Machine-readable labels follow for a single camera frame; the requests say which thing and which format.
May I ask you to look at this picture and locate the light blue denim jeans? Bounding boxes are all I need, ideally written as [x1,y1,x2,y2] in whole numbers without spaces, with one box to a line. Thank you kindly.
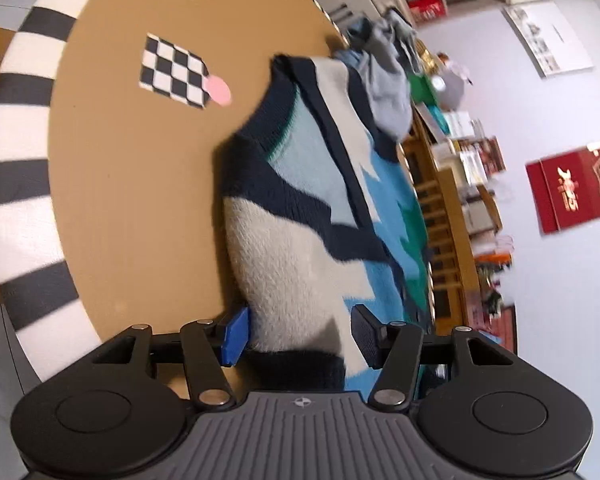
[332,7,423,141]

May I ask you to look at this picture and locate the blue green knitted sweater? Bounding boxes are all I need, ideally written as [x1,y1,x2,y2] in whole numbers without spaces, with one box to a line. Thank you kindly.
[212,54,433,393]

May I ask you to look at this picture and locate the red gift box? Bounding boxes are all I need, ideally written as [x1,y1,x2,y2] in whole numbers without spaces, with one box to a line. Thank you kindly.
[525,140,600,236]

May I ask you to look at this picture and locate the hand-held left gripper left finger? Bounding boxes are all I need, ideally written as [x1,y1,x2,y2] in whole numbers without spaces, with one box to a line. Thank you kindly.
[91,305,251,410]

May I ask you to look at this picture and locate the wooden spindle-back chair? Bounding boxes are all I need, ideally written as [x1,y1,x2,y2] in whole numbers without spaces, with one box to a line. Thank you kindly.
[412,167,481,321]

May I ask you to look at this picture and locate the wall calendar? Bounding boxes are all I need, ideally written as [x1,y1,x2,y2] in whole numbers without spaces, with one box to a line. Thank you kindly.
[502,1,594,79]

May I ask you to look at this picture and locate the red snack box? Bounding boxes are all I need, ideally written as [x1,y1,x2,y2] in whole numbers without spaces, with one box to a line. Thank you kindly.
[409,0,448,23]

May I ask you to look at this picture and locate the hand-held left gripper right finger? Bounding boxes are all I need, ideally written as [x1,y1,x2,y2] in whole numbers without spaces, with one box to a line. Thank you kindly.
[351,304,518,411]

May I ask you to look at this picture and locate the green plastic bin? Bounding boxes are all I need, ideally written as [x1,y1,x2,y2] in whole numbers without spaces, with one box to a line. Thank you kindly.
[410,75,433,106]

